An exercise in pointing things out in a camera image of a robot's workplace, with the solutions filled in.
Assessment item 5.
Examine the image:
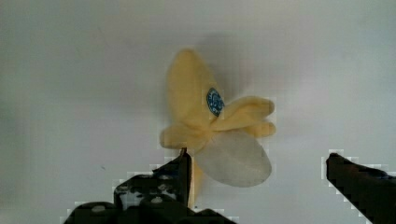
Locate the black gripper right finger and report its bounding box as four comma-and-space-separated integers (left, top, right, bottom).
326, 153, 396, 224

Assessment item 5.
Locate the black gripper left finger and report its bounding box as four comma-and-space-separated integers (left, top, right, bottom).
64, 148, 236, 224

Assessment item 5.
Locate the yellow plush peeled banana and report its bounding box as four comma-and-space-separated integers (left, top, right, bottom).
160, 49, 276, 206

